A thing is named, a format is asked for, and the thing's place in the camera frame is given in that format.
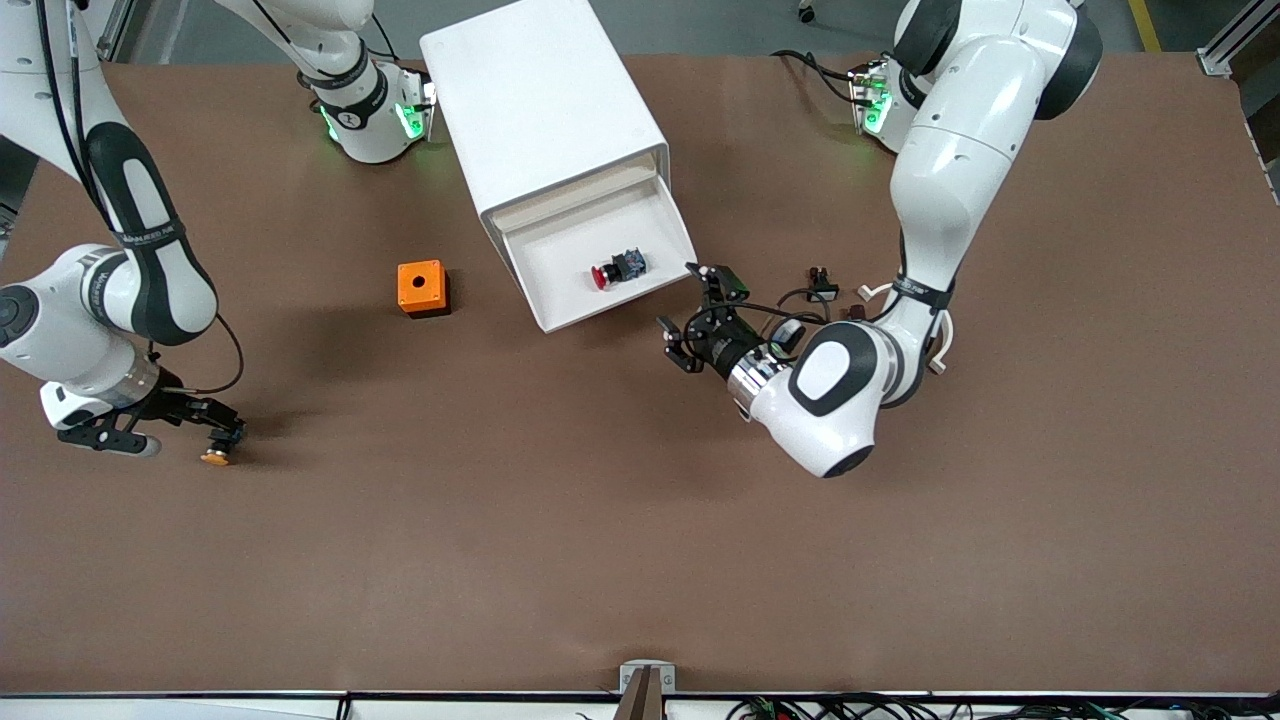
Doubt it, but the orange mushroom push button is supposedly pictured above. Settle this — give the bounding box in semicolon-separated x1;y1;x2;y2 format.
198;422;246;468

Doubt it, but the red mushroom push button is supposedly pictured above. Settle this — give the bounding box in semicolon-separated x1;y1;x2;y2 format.
590;248;648;292

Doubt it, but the white plastic drawer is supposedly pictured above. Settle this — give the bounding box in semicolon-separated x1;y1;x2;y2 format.
500;172;699;334
488;160;661;233

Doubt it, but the white drawer cabinet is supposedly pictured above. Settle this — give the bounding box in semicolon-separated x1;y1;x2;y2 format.
420;0;672;241

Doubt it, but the white curved plastic bracket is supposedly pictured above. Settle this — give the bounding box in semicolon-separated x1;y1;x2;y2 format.
856;283;955;376

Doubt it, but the black base cable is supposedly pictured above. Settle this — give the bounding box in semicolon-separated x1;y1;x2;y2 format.
770;48;869;106

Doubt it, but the orange button enclosure box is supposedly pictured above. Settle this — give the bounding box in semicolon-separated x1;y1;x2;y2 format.
397;260;452;319

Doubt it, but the grey metal bracket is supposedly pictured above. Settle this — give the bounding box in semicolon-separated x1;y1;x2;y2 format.
620;660;677;694

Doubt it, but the brown post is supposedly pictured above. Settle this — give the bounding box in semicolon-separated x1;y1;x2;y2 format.
612;668;666;720

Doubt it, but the bundle of black cables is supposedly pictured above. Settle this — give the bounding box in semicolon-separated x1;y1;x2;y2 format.
725;692;1280;720

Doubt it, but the aluminium frame profile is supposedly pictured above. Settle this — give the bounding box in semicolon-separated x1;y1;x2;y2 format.
95;0;138;63
1197;0;1280;78

